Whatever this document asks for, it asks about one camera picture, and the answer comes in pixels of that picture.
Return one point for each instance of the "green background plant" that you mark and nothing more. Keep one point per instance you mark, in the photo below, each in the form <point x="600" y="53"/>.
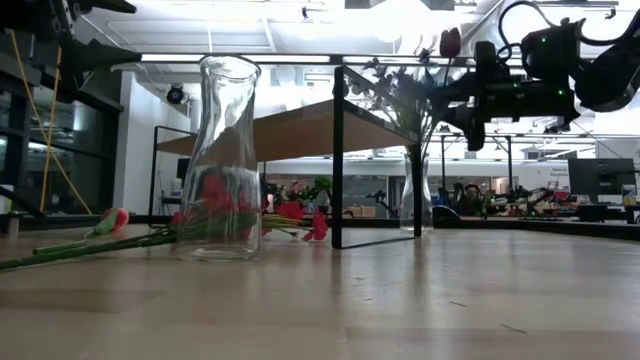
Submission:
<point x="322" y="185"/>

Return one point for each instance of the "black ceiling track light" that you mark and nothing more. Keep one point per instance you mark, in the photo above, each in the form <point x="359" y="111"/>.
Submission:
<point x="556" y="129"/>

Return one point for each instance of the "small black background robot arm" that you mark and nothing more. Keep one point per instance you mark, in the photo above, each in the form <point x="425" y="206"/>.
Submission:
<point x="380" y="200"/>

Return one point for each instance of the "black background rack frame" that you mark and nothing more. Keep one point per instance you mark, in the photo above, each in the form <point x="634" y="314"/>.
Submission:
<point x="475" y="135"/>

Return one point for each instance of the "wide clear glass carafe vase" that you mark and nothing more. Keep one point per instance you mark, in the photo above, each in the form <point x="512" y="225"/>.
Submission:
<point x="220" y="100"/>

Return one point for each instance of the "black computer monitor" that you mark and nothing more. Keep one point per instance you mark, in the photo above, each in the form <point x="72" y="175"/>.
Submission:
<point x="600" y="177"/>

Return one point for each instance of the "purple artificial flower bunch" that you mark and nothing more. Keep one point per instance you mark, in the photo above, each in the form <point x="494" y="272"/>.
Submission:
<point x="395" y="90"/>

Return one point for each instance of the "black background robot arm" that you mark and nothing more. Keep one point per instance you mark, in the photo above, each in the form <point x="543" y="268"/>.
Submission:
<point x="525" y="197"/>

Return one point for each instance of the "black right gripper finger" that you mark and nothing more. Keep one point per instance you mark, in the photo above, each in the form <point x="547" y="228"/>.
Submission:
<point x="460" y="117"/>
<point x="450" y="92"/>

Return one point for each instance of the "brown cardboard box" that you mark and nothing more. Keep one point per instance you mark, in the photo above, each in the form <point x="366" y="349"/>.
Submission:
<point x="362" y="211"/>

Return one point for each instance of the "dark red artificial tulip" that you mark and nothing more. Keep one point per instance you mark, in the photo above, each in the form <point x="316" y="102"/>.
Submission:
<point x="450" y="42"/>

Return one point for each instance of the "narrow clear glass vase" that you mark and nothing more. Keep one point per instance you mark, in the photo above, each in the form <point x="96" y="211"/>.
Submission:
<point x="406" y="200"/>

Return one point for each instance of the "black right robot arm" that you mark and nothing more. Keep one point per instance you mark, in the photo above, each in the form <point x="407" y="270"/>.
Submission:
<point x="610" y="80"/>

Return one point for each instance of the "red artificial flower bunch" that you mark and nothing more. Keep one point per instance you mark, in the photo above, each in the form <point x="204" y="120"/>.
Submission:
<point x="292" y="210"/>

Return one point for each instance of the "small grey post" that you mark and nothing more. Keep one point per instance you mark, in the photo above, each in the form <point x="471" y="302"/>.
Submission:
<point x="13" y="225"/>

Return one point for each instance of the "wooden table with black legs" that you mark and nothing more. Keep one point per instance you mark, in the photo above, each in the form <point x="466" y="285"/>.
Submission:
<point x="300" y="132"/>

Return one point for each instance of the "black ceiling spotlight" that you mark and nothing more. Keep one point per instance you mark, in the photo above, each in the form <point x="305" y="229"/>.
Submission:
<point x="175" y="95"/>

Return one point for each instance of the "pink background flowers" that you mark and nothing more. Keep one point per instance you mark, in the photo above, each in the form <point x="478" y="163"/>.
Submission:
<point x="300" y="191"/>

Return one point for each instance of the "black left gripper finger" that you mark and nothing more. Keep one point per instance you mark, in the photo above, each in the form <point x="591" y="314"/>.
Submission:
<point x="105" y="5"/>
<point x="100" y="57"/>

